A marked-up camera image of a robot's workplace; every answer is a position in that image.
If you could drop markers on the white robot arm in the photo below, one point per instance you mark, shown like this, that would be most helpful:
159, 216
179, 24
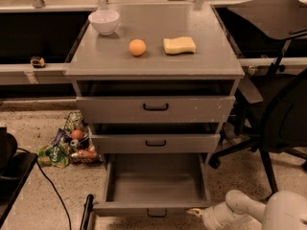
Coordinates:
284, 210

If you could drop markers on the small yellow black tape measure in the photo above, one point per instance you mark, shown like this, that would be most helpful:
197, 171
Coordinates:
37, 62

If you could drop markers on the grey middle drawer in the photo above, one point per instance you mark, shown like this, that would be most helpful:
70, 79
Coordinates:
155, 138

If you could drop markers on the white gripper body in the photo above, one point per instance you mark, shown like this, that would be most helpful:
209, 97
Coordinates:
209, 214

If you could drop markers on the red netted fruit pack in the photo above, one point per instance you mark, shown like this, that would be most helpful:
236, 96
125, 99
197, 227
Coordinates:
84, 156

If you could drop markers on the grey bottom drawer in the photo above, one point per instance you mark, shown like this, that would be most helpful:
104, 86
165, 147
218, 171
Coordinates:
154, 185

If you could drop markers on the black equipment on left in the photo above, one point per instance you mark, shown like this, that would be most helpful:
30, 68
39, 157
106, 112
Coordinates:
15, 168

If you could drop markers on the white bowl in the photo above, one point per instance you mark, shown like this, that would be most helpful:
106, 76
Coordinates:
104, 22

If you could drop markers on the green snack bag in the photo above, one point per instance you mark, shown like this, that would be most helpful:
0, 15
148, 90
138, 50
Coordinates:
53, 156

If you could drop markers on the black office chair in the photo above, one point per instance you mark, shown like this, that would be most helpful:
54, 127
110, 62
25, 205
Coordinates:
271, 108

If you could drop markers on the yellow sponge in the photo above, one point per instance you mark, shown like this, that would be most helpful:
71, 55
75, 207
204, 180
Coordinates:
179, 45

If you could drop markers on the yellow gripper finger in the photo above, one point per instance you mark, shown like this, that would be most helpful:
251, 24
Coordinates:
195, 211

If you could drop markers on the grey drawer cabinet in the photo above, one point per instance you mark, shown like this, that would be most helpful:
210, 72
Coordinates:
107, 58

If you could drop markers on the grey drawer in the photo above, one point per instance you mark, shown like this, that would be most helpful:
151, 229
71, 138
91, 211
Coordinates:
155, 138
155, 101
154, 185

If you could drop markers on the orange fruit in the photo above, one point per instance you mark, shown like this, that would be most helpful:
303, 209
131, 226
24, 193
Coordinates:
137, 47

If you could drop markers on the small metal can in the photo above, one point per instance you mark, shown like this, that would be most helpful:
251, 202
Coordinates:
74, 143

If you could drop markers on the red apple on floor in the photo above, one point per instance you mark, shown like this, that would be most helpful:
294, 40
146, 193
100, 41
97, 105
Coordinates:
77, 134

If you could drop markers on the black pole near drawer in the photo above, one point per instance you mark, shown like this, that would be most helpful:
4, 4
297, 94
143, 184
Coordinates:
86, 223

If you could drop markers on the grey top drawer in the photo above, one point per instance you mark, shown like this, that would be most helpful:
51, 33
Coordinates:
155, 101

